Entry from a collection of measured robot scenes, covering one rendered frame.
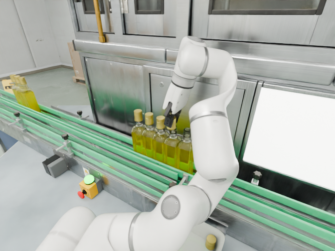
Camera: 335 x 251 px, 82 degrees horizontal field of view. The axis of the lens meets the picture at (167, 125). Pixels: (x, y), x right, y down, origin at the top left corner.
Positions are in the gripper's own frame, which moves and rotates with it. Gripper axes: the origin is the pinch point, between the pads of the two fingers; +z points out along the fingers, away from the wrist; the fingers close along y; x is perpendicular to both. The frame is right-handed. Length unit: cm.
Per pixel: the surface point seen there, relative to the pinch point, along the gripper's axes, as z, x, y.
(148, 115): 4.3, -10.3, -0.7
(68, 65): 248, -511, -306
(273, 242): 22, 50, 4
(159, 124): 5.2, -4.4, 0.1
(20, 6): 104, -585, -241
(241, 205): 17.2, 35.8, 1.8
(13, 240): 52, -30, 50
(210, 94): -8.6, 6.6, -14.5
